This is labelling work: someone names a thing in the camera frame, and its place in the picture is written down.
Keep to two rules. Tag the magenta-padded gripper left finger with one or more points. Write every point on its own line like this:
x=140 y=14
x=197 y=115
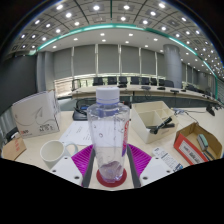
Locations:
x=81 y=160

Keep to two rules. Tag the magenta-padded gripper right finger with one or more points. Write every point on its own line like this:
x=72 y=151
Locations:
x=140 y=160

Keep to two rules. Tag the clear plastic water bottle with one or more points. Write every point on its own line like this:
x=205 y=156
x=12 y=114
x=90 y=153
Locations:
x=108 y=133

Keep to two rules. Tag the white ceramic mug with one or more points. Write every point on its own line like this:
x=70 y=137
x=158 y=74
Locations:
x=55 y=153

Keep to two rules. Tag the white paper sheet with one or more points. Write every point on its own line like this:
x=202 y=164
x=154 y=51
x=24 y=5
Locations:
x=75 y=133

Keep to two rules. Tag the white divided organizer box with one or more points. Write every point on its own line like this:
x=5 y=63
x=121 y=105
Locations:
x=145 y=123

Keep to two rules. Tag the black tool in organizer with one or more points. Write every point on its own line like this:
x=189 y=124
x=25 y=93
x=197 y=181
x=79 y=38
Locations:
x=163 y=124

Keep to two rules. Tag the black electronic device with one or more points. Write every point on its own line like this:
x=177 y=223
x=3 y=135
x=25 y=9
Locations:
x=80 y=111

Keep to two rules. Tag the brown cardboard box red label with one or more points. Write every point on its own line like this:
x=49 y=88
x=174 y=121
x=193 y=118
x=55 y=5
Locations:
x=186 y=146

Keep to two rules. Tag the white printed cardboard box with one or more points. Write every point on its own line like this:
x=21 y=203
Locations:
x=35 y=115

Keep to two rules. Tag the teal board eraser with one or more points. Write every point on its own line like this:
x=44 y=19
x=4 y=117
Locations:
x=202 y=141

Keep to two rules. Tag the long curved conference desk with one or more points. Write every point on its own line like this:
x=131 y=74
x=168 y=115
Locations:
x=146 y=91

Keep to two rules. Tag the row of black office chairs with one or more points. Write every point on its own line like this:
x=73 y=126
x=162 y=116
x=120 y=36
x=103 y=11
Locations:
x=123 y=80

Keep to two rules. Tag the black desk microphone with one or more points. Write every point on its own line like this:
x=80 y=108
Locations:
x=210 y=110

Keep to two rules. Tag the recessed ceiling lights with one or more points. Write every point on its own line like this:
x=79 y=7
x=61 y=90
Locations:
x=110 y=16

